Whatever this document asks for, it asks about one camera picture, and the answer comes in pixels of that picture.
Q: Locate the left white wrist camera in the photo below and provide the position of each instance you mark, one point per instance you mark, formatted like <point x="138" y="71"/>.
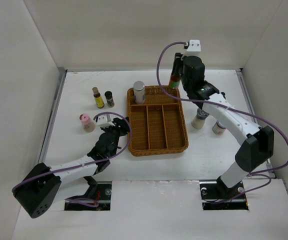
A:
<point x="104" y="121"/>

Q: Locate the pink cap spice jar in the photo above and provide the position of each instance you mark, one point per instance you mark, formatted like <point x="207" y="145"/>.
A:
<point x="87" y="123"/>

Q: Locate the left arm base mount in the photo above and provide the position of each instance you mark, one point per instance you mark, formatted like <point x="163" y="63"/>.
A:
<point x="96" y="198"/>

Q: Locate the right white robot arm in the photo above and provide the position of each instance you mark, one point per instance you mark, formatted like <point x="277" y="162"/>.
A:
<point x="256" y="143"/>

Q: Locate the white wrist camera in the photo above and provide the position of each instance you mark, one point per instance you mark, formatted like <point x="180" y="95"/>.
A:
<point x="193" y="46"/>
<point x="104" y="121"/>

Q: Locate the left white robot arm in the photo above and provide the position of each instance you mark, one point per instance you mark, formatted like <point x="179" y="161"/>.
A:
<point x="73" y="181"/>

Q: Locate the brown bottle yellow label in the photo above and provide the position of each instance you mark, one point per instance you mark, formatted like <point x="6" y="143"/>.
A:
<point x="97" y="97"/>

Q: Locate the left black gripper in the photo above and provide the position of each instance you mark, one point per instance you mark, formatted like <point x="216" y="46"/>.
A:
<point x="122" y="126"/>

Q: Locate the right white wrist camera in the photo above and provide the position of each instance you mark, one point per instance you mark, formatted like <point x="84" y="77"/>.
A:
<point x="193" y="46"/>

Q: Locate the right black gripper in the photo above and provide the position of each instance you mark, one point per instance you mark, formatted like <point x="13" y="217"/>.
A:
<point x="178" y="61"/>

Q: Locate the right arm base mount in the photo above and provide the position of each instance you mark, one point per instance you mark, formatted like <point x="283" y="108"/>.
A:
<point x="214" y="200"/>

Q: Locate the brown wicker divided tray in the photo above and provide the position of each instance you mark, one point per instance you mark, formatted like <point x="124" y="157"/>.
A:
<point x="158" y="125"/>

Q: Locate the small dark spice jar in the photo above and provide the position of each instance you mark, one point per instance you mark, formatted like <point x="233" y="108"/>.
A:
<point x="109" y="99"/>

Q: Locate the white jar silver lid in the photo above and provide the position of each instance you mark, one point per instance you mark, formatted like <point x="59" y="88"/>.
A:
<point x="139" y="92"/>

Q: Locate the salt shaker silver cap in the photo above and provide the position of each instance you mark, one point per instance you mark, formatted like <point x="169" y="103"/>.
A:
<point x="199" y="119"/>

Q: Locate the jar with red white lid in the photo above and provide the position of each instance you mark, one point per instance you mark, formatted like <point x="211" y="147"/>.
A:
<point x="218" y="128"/>

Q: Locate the red sauce bottle green label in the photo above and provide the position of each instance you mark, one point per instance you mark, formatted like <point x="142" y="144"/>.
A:
<point x="174" y="80"/>

